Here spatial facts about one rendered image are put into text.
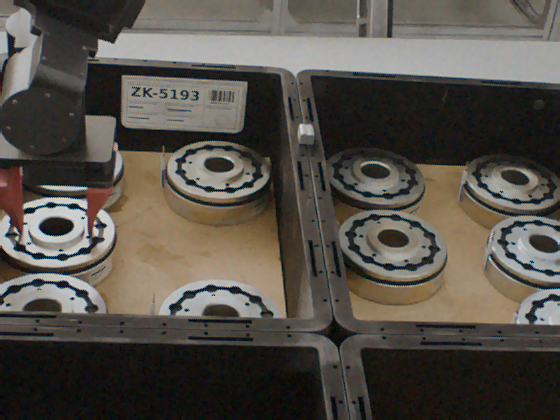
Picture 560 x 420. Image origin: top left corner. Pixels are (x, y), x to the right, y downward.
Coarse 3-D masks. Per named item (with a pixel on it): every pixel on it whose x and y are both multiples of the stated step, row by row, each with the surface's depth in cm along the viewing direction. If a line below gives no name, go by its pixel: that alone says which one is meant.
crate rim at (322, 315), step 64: (0, 64) 101; (128, 64) 104; (192, 64) 106; (320, 256) 82; (0, 320) 72; (64, 320) 73; (128, 320) 73; (192, 320) 74; (256, 320) 75; (320, 320) 76
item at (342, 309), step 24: (312, 72) 107; (336, 72) 108; (360, 72) 108; (312, 96) 103; (312, 120) 100; (312, 168) 92; (336, 240) 84; (336, 264) 84; (336, 288) 79; (336, 312) 77; (336, 336) 76; (480, 336) 76; (504, 336) 77; (528, 336) 77; (552, 336) 77
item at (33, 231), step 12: (36, 216) 93; (48, 216) 93; (60, 216) 93; (72, 216) 93; (36, 228) 91; (84, 228) 92; (36, 240) 90; (48, 240) 90; (60, 240) 90; (72, 240) 91
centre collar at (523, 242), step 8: (528, 232) 99; (536, 232) 99; (544, 232) 99; (552, 232) 99; (520, 240) 98; (528, 240) 98; (552, 240) 99; (520, 248) 97; (528, 248) 97; (528, 256) 97; (536, 256) 96; (544, 256) 96; (552, 256) 96
